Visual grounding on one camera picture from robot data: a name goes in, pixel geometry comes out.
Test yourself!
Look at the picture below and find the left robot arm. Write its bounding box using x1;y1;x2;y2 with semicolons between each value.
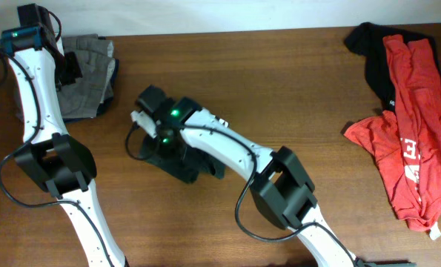
0;4;128;267

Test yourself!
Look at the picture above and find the folded grey-brown garment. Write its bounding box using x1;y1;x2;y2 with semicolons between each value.
57;34;119;122

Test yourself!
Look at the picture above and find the dark green t-shirt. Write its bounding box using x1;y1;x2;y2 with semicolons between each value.
139;136;225;184

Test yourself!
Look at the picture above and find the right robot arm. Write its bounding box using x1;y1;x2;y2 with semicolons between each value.
131;85;358;266

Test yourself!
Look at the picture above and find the black garment under red shirt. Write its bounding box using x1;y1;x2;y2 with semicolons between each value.
344;22;439;112

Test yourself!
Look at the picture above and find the red t-shirt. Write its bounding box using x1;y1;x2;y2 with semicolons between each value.
345;35;441;240

